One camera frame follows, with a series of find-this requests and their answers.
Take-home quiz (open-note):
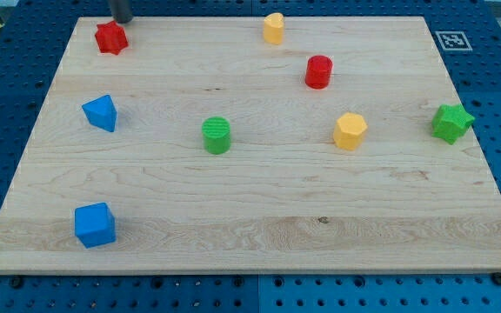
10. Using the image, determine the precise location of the red star block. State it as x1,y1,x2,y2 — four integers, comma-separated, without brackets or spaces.
95,21,129,55

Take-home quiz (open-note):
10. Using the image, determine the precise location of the blue triangle block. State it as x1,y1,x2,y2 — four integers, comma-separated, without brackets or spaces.
82,95,117,132

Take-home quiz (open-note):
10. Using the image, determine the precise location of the green star block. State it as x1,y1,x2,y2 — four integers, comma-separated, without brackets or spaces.
431,103,476,144

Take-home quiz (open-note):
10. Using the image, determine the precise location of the green cylinder block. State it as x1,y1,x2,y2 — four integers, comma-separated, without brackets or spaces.
201,117,230,155

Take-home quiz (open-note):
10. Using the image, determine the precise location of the wooden board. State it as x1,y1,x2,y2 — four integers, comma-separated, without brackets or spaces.
0,17,501,276

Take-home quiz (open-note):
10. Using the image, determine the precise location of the yellow hexagon block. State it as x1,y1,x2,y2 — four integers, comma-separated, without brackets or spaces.
332,112,368,150

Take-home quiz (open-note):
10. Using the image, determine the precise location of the red cylinder block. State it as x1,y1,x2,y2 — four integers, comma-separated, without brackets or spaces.
304,55,333,90

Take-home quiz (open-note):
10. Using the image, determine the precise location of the yellow heart block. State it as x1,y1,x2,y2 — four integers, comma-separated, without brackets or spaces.
263,12,284,45

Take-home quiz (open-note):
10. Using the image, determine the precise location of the blue cube block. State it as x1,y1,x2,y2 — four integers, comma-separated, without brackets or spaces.
74,203,116,249

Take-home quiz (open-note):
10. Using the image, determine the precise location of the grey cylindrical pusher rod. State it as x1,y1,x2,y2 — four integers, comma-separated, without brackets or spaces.
107,0,133,23

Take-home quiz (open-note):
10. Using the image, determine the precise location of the white fiducial marker tag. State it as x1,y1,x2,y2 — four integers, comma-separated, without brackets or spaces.
435,30,472,51

